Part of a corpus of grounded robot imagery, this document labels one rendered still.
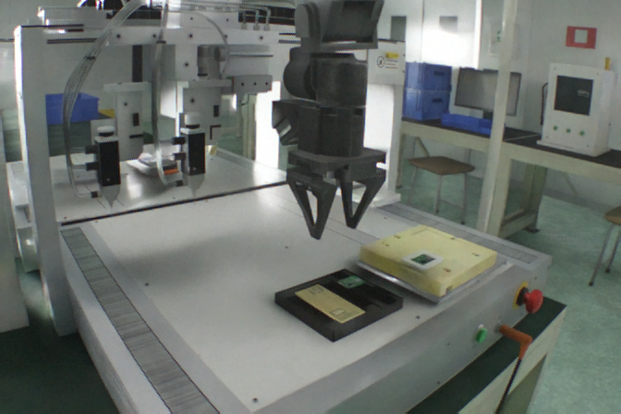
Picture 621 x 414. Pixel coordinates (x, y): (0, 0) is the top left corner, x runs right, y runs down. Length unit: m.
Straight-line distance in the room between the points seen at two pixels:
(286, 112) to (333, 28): 0.14
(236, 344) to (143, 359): 0.11
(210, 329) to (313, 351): 0.13
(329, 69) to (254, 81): 0.17
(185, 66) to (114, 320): 0.33
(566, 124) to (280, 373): 2.64
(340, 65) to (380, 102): 0.58
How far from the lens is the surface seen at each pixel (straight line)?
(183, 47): 0.58
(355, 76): 0.49
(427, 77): 3.44
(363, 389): 0.49
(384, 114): 1.05
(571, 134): 2.95
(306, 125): 0.51
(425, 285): 0.64
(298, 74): 0.55
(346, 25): 0.49
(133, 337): 0.56
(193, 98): 0.59
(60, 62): 0.66
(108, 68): 0.68
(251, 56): 0.65
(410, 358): 0.54
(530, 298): 0.76
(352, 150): 0.50
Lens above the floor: 1.17
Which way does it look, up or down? 16 degrees down
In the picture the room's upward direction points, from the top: 2 degrees clockwise
